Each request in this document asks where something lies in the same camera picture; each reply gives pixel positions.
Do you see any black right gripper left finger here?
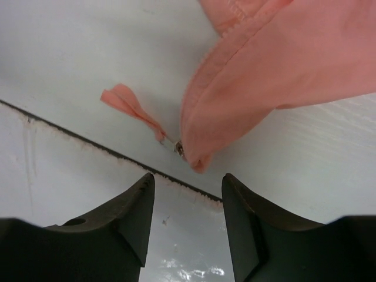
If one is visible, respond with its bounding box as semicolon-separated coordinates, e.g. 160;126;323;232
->
1;173;155;281

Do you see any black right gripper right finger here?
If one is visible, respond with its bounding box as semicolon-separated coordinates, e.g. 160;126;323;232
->
221;174;375;281

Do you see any metal zipper pull pink tab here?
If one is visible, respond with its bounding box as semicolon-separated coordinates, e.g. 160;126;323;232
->
100;83;184;159

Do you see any salmon pink hooded jacket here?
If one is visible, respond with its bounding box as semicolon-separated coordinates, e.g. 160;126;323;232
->
180;1;375;173

